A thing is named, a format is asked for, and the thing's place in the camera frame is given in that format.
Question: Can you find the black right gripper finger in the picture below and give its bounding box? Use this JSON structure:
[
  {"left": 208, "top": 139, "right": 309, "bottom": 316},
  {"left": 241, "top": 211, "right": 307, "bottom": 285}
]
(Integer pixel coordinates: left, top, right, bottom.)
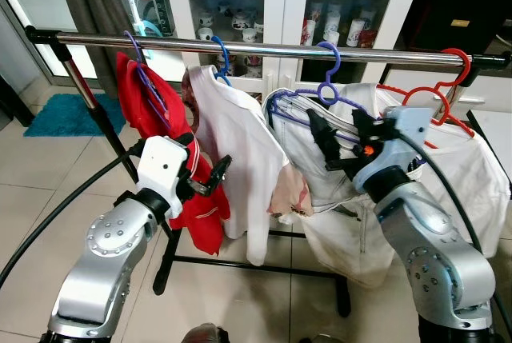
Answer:
[
  {"left": 306, "top": 109, "right": 346, "bottom": 170},
  {"left": 352, "top": 110, "right": 378, "bottom": 146}
]

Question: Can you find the blue plastic hanger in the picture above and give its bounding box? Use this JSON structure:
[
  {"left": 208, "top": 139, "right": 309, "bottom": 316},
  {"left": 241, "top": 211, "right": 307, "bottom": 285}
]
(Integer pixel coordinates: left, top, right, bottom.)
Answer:
[{"left": 210, "top": 35, "right": 235, "bottom": 88}]

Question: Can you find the red plastic hanger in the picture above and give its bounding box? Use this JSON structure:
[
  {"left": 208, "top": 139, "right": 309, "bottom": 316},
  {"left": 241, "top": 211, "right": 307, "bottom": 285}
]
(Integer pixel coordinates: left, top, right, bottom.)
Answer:
[{"left": 376, "top": 47, "right": 474, "bottom": 138}]

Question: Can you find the white shirt with print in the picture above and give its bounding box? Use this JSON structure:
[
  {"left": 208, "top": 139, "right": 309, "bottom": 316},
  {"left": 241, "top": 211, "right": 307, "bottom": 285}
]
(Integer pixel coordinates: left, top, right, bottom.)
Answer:
[{"left": 182, "top": 65, "right": 314, "bottom": 266}]

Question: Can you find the white printed can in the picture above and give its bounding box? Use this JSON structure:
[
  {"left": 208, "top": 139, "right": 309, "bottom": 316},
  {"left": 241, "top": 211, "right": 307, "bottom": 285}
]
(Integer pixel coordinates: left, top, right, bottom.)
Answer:
[
  {"left": 346, "top": 17, "right": 367, "bottom": 48},
  {"left": 302, "top": 19, "right": 318, "bottom": 46},
  {"left": 323, "top": 3, "right": 342, "bottom": 45}
]

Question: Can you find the chrome and black clothes rack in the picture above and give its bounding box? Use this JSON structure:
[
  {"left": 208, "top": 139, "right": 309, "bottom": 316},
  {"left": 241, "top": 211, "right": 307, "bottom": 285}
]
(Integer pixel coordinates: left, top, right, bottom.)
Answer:
[{"left": 24, "top": 27, "right": 512, "bottom": 320}]

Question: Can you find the white T-shirt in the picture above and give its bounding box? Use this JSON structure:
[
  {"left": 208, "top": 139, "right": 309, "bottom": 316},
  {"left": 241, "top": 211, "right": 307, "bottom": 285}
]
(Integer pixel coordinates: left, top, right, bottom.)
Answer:
[{"left": 376, "top": 83, "right": 512, "bottom": 260}]

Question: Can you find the white low cabinet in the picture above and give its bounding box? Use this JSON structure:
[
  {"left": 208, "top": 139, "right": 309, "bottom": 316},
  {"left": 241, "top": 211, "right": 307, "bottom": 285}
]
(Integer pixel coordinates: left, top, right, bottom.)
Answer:
[{"left": 384, "top": 67, "right": 512, "bottom": 114}]

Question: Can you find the teal floor mat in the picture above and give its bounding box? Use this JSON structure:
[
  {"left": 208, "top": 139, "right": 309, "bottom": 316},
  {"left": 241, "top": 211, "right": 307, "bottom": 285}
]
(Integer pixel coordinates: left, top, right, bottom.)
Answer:
[{"left": 22, "top": 94, "right": 127, "bottom": 138}]

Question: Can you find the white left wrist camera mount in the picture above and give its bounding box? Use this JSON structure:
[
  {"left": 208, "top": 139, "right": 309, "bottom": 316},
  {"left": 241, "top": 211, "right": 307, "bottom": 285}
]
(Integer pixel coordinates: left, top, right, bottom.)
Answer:
[{"left": 134, "top": 137, "right": 195, "bottom": 217}]

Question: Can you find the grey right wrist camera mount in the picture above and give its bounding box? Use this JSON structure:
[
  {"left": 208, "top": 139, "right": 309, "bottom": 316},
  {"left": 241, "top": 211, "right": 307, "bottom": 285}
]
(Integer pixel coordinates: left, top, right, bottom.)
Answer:
[{"left": 352, "top": 107, "right": 437, "bottom": 193}]

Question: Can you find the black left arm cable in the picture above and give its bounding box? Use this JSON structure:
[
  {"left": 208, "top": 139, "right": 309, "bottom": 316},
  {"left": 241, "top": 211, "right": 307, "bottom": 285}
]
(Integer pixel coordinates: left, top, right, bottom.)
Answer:
[{"left": 0, "top": 139, "right": 149, "bottom": 289}]

